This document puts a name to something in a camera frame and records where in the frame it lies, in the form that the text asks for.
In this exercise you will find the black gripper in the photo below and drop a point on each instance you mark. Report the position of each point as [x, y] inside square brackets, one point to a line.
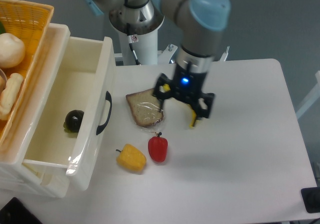
[186, 86]

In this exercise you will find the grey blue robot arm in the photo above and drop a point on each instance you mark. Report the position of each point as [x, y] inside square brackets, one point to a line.
[202, 23]

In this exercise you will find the open upper white drawer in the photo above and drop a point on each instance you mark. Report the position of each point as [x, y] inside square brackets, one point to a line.
[86, 72]

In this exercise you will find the white drawer cabinet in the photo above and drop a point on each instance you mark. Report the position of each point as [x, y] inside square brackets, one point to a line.
[14, 175]

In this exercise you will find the yellow banana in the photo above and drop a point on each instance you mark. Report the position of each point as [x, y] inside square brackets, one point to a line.
[166, 88]

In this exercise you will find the wrapped brown bread slice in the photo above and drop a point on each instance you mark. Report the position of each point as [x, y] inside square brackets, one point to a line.
[145, 108]

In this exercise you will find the red bell pepper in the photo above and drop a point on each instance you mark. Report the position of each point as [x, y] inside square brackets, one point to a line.
[158, 147]

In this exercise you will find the yellow bell pepper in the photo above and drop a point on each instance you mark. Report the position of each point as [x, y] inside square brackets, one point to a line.
[131, 158]

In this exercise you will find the black device right edge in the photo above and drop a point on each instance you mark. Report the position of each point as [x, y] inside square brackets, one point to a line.
[311, 199]

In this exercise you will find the orange plastic basket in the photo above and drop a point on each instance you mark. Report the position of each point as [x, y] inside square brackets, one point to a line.
[29, 22]

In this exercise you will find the pale round fruit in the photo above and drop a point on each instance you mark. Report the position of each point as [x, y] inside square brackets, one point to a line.
[12, 50]

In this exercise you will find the beige bread roll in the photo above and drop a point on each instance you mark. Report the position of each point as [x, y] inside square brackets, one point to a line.
[9, 95]

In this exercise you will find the black object bottom left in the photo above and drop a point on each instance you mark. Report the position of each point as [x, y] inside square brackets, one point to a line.
[14, 212]

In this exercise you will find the black drawer handle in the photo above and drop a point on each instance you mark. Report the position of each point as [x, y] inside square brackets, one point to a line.
[106, 113]

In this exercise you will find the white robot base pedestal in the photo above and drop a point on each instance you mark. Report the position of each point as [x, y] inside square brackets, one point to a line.
[137, 28]

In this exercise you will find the white frame right edge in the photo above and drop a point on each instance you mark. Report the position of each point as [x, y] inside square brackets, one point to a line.
[310, 98]

